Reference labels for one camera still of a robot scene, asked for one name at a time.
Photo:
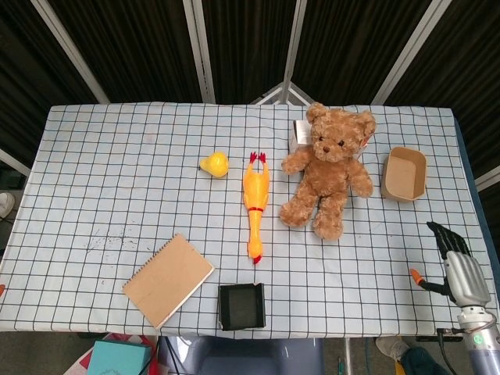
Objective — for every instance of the blue checkered tablecloth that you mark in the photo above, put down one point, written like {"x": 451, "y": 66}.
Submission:
{"x": 117, "y": 176}

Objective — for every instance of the yellow toy pear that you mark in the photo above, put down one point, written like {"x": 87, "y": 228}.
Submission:
{"x": 215, "y": 166}

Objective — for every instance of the brown paper tray box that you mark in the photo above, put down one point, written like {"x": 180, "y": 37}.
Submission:
{"x": 404, "y": 176}

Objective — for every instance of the white screen frame post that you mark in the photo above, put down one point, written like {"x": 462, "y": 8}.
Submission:
{"x": 408, "y": 51}
{"x": 201, "y": 51}
{"x": 70, "y": 51}
{"x": 293, "y": 43}

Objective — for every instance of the white cardboard box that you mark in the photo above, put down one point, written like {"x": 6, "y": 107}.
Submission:
{"x": 298, "y": 134}

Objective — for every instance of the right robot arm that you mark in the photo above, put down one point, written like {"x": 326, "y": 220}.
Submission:
{"x": 482, "y": 343}

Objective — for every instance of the white screen foot base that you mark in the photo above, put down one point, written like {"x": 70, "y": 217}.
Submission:
{"x": 273, "y": 93}

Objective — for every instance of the white shoe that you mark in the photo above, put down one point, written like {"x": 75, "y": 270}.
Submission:
{"x": 5, "y": 205}
{"x": 392, "y": 347}

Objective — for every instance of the teal box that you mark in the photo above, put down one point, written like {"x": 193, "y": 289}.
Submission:
{"x": 117, "y": 357}

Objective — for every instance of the black open square box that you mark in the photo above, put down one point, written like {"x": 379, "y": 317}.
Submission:
{"x": 242, "y": 306}

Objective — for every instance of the kraft spiral notebook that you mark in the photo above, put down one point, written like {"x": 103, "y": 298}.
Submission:
{"x": 168, "y": 279}

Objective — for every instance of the green trouser leg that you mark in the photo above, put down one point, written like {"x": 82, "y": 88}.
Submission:
{"x": 418, "y": 363}

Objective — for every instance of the blue-grey plastic chair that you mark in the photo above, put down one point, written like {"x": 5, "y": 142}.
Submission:
{"x": 250, "y": 355}

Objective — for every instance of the brown plush teddy bear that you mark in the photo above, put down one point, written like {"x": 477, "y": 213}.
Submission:
{"x": 326, "y": 176}

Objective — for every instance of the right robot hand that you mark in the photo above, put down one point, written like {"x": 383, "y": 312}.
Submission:
{"x": 466, "y": 277}

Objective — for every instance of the yellow rubber chicken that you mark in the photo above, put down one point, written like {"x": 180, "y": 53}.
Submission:
{"x": 256, "y": 187}

